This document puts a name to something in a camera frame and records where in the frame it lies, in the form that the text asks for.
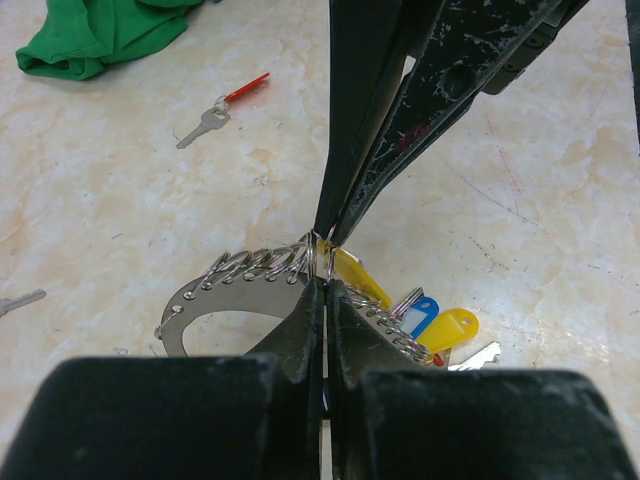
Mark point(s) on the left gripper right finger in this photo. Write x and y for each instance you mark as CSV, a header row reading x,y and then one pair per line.
x,y
391,419

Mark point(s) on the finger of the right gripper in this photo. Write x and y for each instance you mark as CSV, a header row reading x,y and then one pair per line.
x,y
463,49
369,44

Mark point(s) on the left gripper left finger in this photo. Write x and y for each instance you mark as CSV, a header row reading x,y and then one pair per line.
x,y
252,416

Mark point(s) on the large keyring with tagged keys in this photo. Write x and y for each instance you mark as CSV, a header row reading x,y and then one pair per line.
x,y
290,283

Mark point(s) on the green cloth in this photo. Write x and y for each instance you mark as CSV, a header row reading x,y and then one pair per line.
x,y
80,39

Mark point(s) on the key with red tag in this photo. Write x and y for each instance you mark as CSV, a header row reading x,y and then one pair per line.
x,y
7,304

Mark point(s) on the key with red fob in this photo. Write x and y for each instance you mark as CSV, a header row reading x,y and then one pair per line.
x,y
218,115

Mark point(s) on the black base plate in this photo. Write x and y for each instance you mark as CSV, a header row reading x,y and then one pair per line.
x,y
633,27

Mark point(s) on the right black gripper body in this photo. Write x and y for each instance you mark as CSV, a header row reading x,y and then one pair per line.
x,y
533,45

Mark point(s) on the key with yellow tag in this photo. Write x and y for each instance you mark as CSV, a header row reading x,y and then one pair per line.
x,y
342,265

